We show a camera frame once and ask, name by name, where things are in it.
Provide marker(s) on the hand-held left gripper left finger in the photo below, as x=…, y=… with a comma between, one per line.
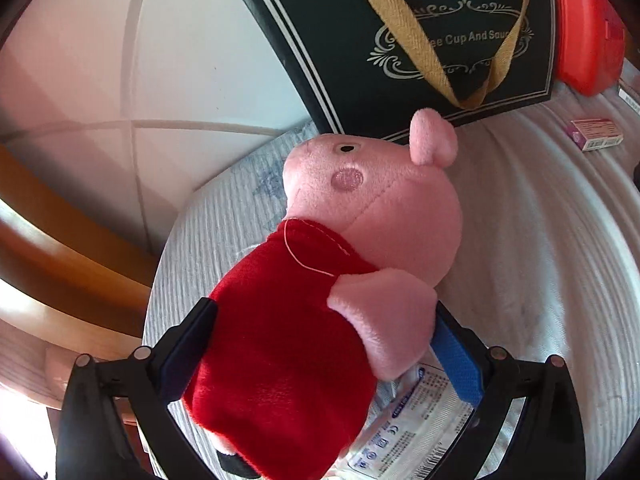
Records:
x=185, y=355

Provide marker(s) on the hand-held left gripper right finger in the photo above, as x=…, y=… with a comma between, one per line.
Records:
x=457, y=365

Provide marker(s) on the pig plush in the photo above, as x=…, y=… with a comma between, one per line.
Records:
x=280, y=350

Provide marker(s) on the white printed flat packet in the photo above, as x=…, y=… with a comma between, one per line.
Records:
x=405, y=425

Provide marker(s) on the pale blue bed sheet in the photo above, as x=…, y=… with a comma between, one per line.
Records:
x=525, y=260

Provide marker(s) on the small pink purple box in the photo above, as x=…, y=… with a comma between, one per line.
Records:
x=595, y=132

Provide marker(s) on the white padded headboard panel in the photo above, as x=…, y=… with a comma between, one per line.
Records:
x=150, y=60

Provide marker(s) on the black gift box gold ribbon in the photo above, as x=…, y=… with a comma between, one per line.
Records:
x=325, y=35

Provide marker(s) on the wooden headboard frame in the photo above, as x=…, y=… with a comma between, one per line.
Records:
x=50, y=260

